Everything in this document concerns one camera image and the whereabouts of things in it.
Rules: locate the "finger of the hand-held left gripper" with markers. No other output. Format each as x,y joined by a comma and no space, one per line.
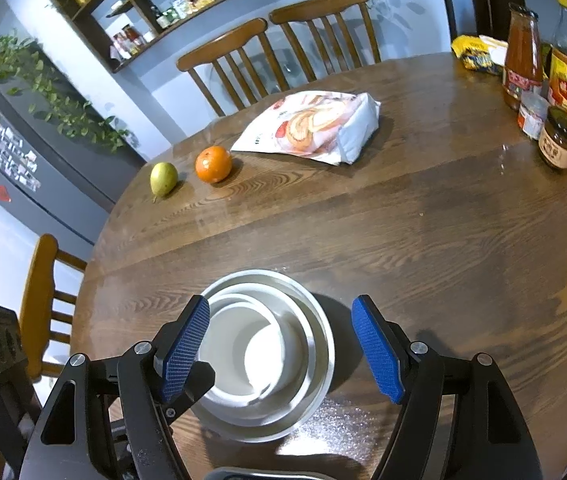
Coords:
201,380

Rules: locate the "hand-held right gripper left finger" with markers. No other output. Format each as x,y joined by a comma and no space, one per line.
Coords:
183,355

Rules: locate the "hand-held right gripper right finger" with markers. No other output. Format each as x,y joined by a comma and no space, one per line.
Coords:
378,355

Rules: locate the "beige ribbed bowl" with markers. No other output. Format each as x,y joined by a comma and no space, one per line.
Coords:
324,355

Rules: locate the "white ceramic pot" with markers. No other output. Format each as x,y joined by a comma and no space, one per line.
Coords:
263,355

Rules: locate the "white round bowl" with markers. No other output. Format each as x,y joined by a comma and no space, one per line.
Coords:
299,355

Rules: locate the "large patterned square plate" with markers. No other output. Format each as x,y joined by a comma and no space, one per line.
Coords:
263,469

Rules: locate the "wooden chair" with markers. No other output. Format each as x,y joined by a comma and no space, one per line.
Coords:
318,5
223,45
38,300

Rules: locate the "green pear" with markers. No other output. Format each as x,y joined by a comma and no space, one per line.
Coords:
163,179

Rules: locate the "orange fruit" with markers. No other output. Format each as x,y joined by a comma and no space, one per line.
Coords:
213,165

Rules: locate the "grey refrigerator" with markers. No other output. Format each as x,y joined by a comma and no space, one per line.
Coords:
63,170

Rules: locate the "group of fridge photo magnets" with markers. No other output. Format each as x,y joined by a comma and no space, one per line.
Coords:
8,145

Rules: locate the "white snack bag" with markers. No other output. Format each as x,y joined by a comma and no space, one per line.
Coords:
313,127

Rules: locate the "trailing green plant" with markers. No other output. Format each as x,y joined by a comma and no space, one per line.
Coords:
58,100

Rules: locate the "dark lid sauce jar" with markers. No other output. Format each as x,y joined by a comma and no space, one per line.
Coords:
559,140

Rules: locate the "small red label jar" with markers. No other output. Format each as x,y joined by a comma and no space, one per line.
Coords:
532,116

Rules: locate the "yellow snack packet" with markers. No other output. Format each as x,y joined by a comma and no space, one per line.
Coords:
476,54

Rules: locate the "group of red jars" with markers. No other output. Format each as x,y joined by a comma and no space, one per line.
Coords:
128,41

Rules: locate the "red sauce bottle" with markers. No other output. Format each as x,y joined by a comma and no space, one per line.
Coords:
522,60

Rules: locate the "dark wooden door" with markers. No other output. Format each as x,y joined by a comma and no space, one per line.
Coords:
488,5

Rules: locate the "wooden wall shelf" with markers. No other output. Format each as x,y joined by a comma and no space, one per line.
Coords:
98,40

